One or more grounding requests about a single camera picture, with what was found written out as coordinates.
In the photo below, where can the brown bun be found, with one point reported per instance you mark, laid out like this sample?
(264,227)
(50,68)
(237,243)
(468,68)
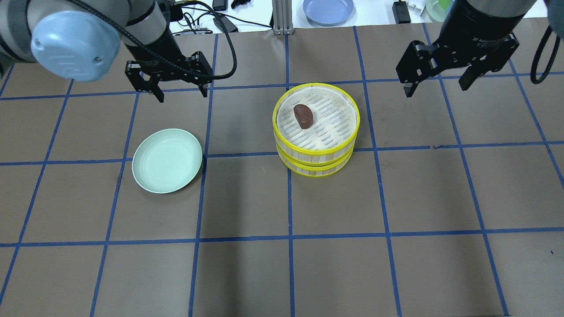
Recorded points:
(303,115)

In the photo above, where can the aluminium frame post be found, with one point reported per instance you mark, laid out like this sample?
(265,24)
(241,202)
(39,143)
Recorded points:
(282,22)

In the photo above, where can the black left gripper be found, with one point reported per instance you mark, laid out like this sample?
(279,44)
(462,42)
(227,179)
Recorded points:
(155,52)

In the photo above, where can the green bowl with sponges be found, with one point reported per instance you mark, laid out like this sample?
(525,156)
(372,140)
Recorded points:
(438,10)

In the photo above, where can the blue plate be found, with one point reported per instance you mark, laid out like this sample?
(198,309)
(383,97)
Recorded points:
(328,12)

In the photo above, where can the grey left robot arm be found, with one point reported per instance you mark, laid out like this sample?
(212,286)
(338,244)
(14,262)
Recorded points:
(79,39)

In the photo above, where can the pale green plate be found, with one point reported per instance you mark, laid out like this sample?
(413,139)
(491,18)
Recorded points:
(167,161)

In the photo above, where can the black power adapter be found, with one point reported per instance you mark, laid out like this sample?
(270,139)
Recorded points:
(400,12)

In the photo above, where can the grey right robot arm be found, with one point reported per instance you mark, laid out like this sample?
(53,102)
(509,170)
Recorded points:
(476,35)

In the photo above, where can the yellow bamboo steamer basket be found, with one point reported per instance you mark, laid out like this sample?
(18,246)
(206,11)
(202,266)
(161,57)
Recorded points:
(314,170)
(335,129)

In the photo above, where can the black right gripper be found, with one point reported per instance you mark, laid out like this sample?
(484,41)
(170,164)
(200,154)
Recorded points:
(476,27)

